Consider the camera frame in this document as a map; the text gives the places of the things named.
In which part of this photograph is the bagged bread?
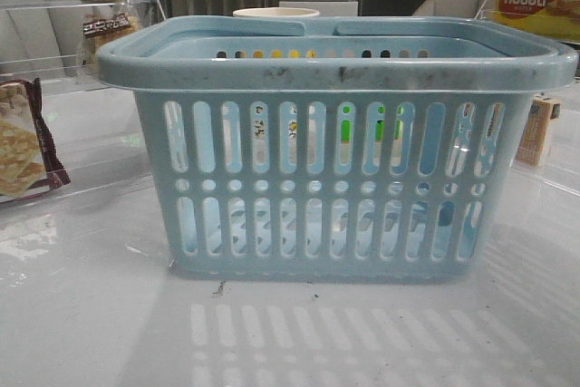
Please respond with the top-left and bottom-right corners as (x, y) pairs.
(78, 2), (141, 75)

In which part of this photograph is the light blue plastic basket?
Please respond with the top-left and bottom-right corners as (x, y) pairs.
(97, 15), (577, 283)

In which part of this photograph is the white paper cup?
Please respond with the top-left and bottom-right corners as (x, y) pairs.
(233, 6), (320, 19)

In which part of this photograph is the beige small carton box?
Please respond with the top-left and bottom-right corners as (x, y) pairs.
(516, 97), (562, 167)

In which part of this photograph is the beige armchair background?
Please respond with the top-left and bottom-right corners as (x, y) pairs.
(412, 0), (496, 18)

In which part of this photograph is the clear acrylic shelf right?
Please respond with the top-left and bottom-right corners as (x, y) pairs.
(470, 0), (580, 196)

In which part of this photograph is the clear acrylic shelf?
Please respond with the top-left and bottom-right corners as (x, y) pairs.
(0, 0), (167, 207)
(470, 0), (580, 196)

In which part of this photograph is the brown cracker snack bag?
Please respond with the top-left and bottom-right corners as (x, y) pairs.
(1, 78), (71, 203)

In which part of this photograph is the clear acrylic shelf left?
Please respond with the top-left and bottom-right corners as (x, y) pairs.
(0, 0), (167, 207)

